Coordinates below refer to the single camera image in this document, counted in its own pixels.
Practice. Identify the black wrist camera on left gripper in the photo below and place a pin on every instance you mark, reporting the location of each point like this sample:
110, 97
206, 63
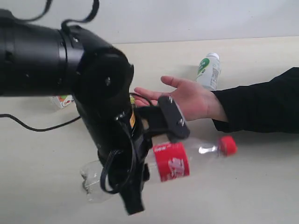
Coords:
164, 118

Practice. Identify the clear cola bottle red label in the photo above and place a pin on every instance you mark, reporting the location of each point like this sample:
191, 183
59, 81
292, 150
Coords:
166, 161

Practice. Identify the clear bottle green white label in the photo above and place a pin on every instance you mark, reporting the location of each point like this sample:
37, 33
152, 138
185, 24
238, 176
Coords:
209, 70

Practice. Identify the white tea bottle pear label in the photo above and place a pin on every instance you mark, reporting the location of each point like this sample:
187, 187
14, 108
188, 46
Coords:
62, 101

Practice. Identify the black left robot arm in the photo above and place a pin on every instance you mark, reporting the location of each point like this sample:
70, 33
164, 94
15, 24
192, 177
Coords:
41, 61

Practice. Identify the yellow label juice bottle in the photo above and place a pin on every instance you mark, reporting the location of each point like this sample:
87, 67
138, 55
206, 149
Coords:
132, 101

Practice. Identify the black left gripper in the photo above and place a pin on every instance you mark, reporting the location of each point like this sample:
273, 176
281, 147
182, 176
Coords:
115, 125

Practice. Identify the person's open right hand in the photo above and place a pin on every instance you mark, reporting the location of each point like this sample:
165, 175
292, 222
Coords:
194, 101

